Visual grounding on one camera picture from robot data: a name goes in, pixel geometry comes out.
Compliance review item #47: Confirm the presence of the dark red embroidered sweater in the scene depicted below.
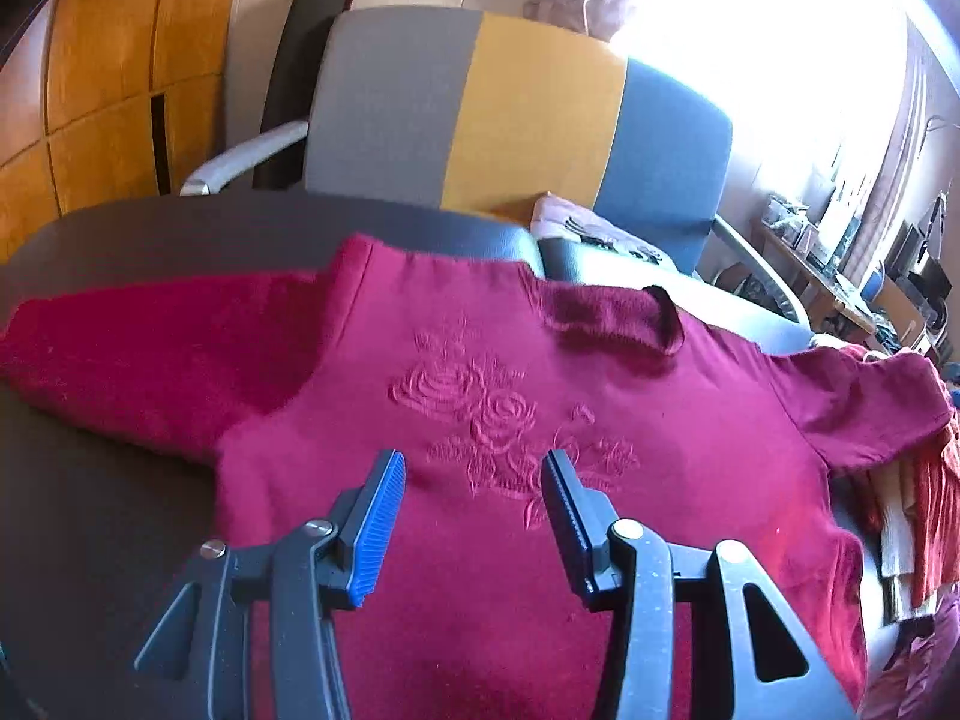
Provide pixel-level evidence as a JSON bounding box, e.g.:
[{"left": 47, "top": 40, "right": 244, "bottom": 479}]
[{"left": 0, "top": 234, "right": 957, "bottom": 720}]

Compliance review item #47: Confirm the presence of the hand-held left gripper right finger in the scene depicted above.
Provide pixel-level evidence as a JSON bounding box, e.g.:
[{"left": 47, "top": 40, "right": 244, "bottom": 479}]
[{"left": 540, "top": 448, "right": 860, "bottom": 720}]

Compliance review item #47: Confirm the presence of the black rolled mat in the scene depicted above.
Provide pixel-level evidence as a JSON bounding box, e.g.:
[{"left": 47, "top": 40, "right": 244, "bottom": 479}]
[{"left": 251, "top": 0, "right": 353, "bottom": 192}]

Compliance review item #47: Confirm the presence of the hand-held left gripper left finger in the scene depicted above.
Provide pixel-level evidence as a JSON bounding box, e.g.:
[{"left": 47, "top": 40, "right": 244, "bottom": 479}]
[{"left": 133, "top": 448, "right": 407, "bottom": 720}]

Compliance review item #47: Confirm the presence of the pink crumpled cloth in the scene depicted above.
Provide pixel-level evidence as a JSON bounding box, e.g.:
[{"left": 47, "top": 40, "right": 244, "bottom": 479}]
[{"left": 862, "top": 592, "right": 960, "bottom": 720}]

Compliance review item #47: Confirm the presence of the grey yellow blue armchair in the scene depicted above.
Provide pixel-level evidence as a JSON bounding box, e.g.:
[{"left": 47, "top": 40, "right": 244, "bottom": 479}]
[{"left": 180, "top": 6, "right": 815, "bottom": 331}]

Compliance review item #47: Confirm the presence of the pile of red and cream clothes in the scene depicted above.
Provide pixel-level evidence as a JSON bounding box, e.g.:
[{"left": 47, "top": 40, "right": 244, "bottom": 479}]
[{"left": 814, "top": 341, "right": 960, "bottom": 601}]

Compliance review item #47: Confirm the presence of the orange wooden wardrobe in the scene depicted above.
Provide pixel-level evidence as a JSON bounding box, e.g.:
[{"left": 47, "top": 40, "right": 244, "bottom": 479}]
[{"left": 0, "top": 0, "right": 248, "bottom": 263}]

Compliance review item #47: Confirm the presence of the bright window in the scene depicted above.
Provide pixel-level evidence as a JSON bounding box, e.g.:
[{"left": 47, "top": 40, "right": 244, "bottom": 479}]
[{"left": 611, "top": 0, "right": 912, "bottom": 192}]

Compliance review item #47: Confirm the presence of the beige garment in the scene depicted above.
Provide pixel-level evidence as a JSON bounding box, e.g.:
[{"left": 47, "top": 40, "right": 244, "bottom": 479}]
[{"left": 874, "top": 457, "right": 938, "bottom": 623}]

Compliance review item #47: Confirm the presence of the cluttered wooden desk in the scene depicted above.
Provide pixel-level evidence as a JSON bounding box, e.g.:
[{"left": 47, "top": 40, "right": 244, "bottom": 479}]
[{"left": 750, "top": 195, "right": 960, "bottom": 361}]

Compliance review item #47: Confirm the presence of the pink printed cloth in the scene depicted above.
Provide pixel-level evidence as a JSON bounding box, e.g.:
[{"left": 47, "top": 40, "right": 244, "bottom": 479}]
[{"left": 529, "top": 193, "right": 680, "bottom": 271}]

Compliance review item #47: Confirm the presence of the striped side curtain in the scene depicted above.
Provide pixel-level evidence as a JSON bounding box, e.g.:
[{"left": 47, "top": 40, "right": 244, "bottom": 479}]
[{"left": 874, "top": 15, "right": 960, "bottom": 211}]

